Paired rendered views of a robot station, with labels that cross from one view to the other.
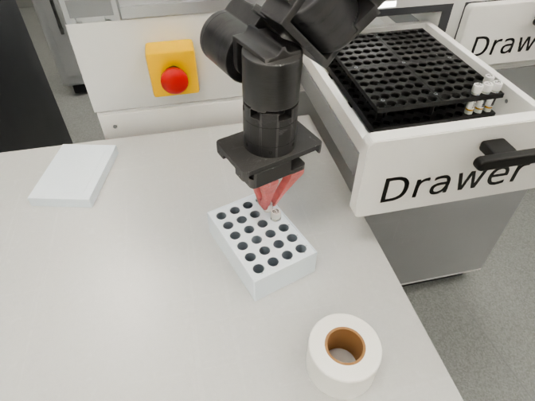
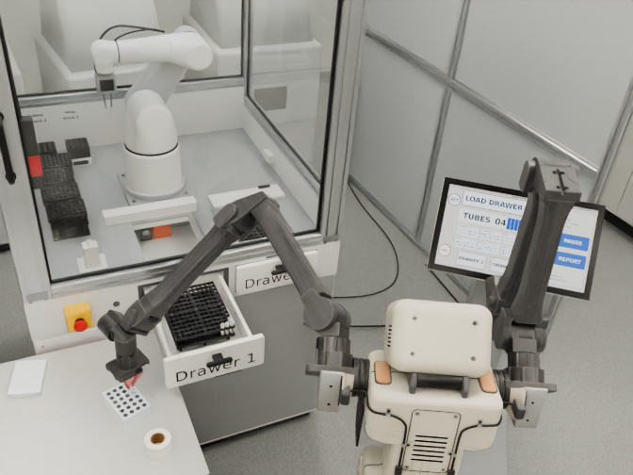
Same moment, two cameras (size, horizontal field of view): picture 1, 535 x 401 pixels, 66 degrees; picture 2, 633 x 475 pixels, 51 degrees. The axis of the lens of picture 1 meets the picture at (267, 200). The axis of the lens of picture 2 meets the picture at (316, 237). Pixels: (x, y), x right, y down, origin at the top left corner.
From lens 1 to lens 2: 147 cm
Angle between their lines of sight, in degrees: 14
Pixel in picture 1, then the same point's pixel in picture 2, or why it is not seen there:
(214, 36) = (103, 326)
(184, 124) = (83, 340)
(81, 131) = not seen: outside the picture
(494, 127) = (215, 350)
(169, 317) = (88, 440)
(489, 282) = (329, 418)
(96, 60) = (37, 317)
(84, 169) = (33, 375)
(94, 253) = (47, 417)
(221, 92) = not seen: hidden behind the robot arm
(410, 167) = (185, 368)
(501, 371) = not seen: outside the picture
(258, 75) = (120, 345)
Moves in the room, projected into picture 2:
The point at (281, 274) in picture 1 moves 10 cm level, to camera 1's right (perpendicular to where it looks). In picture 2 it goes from (135, 417) to (172, 413)
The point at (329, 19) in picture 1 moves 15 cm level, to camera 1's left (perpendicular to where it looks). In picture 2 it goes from (143, 325) to (83, 331)
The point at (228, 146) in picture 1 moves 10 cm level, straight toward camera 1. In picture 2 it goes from (110, 366) to (113, 394)
